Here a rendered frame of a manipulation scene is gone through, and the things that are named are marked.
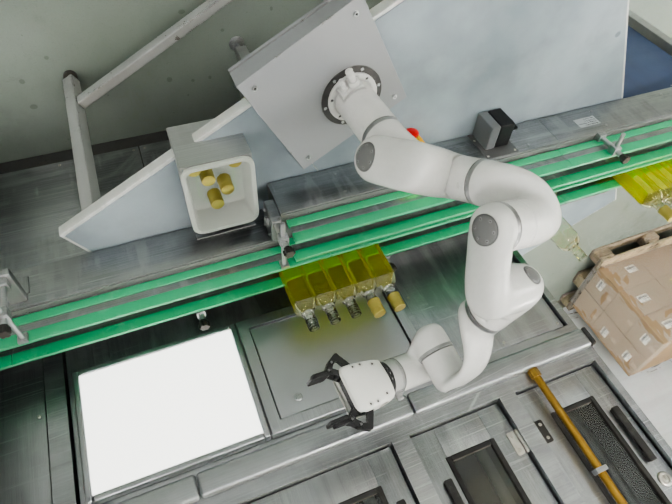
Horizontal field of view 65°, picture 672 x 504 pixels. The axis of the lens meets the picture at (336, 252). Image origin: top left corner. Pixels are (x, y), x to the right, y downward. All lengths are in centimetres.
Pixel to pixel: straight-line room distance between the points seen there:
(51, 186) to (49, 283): 64
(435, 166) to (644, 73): 145
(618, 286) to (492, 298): 420
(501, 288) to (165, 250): 91
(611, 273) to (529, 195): 419
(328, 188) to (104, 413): 80
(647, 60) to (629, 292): 297
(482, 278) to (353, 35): 61
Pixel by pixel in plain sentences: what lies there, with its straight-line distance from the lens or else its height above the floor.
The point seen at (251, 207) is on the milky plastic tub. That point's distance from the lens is 142.
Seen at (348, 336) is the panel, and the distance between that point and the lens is 149.
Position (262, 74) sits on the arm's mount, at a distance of 118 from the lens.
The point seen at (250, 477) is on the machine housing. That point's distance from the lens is 135.
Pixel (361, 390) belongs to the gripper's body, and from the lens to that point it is 109.
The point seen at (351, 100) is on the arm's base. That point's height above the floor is 87.
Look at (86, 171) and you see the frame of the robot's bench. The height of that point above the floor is 53.
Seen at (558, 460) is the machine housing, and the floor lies 162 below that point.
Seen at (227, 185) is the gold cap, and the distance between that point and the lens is 135.
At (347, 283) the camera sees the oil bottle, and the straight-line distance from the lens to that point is 140.
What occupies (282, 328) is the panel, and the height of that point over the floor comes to 104.
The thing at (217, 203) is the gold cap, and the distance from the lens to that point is 138.
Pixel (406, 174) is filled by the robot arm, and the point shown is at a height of 119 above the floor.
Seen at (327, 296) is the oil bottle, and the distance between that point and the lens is 137.
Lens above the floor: 178
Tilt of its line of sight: 35 degrees down
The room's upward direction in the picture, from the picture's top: 153 degrees clockwise
